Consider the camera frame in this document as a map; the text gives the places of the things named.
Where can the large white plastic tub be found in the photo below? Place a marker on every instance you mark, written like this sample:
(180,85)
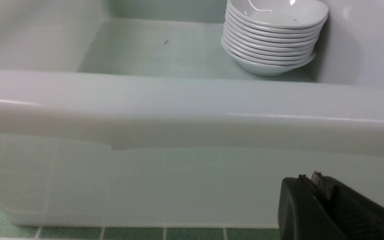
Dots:
(130,113)

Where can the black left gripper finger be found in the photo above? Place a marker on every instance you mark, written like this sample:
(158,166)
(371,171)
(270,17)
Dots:
(323,208)

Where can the stack of white dishes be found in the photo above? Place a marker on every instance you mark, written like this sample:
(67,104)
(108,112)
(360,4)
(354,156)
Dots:
(272,37)

